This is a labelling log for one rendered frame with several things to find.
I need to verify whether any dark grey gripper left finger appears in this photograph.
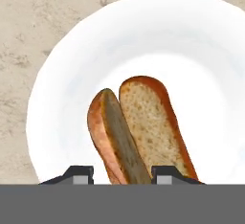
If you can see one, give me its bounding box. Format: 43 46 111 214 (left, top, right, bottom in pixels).
39 165 95 186

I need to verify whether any white round plate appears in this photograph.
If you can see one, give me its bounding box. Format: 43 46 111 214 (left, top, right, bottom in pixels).
26 0 245 186

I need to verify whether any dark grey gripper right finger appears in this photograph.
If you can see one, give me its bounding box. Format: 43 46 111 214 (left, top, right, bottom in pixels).
151 165 206 186

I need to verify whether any split brown hot dog bun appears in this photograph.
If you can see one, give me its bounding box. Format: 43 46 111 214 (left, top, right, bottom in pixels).
87 75 199 186

